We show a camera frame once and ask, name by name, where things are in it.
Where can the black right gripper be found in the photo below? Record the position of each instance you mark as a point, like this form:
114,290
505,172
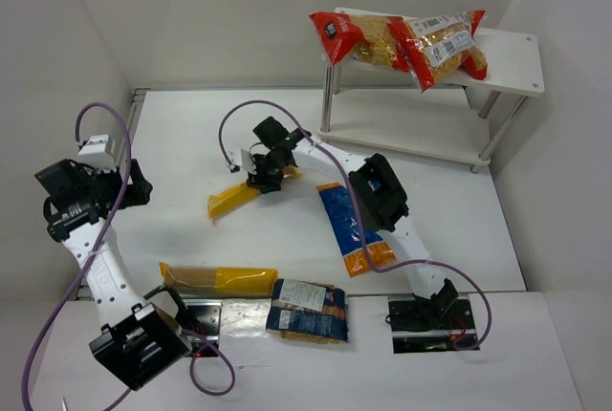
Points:
263,178

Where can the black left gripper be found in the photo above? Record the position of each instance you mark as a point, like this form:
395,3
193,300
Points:
132,182

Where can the yellow spaghetti bag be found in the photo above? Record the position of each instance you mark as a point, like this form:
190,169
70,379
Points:
234,197
195,281

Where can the blue orange spaghetti bag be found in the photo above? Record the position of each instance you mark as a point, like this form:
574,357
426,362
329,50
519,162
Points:
338,206

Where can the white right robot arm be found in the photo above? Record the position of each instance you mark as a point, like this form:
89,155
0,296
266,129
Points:
380,197

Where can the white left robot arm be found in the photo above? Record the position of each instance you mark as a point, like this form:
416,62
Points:
138,339

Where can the dark blue pasta bag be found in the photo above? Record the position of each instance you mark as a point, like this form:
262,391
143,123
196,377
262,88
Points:
303,311

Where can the red pasta bag left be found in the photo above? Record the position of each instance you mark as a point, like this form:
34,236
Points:
364,37

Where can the red pasta bag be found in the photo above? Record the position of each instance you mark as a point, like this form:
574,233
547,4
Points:
364,37
435,47

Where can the white two-tier shelf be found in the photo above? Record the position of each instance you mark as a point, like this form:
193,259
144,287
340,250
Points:
458,120

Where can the red pasta bag right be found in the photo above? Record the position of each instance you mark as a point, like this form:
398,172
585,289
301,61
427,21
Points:
435,47

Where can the yellow spaghetti bag front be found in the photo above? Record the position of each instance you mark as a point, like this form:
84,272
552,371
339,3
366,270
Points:
195,281

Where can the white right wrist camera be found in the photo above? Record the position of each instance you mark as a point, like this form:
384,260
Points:
241,159

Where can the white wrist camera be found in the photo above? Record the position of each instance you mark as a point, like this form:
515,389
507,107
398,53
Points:
241,159
97,152

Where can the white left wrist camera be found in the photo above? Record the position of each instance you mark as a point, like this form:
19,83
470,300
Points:
97,152

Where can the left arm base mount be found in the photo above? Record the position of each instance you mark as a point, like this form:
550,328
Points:
202,316

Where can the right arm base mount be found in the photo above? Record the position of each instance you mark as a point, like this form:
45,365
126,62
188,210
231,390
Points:
421,326

